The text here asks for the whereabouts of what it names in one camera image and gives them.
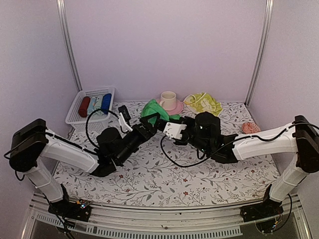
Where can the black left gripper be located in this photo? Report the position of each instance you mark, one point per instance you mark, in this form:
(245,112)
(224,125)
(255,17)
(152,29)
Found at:
(148,134)

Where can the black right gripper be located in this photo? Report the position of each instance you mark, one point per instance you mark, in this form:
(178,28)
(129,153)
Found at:
(185,120)

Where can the green microfibre towel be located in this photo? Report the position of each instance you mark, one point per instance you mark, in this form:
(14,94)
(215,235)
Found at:
(153,107)

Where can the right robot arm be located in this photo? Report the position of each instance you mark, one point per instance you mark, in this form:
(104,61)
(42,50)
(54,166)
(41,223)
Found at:
(299,137)

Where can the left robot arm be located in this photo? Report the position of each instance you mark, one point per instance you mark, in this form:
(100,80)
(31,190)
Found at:
(35,141)

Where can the cream ceramic mug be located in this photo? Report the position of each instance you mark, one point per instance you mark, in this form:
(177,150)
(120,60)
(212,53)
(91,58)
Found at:
(167,95)

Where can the pink plate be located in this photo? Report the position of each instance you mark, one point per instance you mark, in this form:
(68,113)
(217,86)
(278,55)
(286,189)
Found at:
(178,107)

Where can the yellow patterned towel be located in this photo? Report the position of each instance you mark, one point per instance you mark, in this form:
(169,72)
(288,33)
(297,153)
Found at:
(203,102)

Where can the pale green rolled towel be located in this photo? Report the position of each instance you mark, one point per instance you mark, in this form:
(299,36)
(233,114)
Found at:
(98,105)

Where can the light blue rolled towel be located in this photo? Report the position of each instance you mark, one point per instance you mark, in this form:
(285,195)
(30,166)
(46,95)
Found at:
(91,105)

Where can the dark red rolled towel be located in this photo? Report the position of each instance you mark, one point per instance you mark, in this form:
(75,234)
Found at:
(82,111)

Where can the white plastic basket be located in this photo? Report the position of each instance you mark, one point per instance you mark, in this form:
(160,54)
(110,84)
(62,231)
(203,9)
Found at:
(95,123)

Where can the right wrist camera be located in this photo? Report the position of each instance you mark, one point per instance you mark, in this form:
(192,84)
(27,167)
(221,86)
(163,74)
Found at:
(173,130)

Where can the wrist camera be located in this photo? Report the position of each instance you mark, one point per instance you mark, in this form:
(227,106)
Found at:
(124,119)
(173,130)

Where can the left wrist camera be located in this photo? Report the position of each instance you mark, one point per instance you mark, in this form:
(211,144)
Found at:
(124,119)

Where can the front aluminium rail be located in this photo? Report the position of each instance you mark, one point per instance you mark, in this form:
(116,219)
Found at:
(111,221)

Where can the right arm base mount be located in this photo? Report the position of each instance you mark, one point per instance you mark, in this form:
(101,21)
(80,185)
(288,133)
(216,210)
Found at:
(266,208)

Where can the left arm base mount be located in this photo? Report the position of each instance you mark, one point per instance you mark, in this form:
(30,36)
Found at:
(71,210)

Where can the left aluminium frame post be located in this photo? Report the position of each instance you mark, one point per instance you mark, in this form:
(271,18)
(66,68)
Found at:
(68,44)

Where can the aluminium frame post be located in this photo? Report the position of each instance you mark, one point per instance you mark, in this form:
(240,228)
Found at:
(68,44)
(261,50)

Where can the right aluminium frame post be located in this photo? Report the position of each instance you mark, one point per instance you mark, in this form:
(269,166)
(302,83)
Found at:
(261,50)

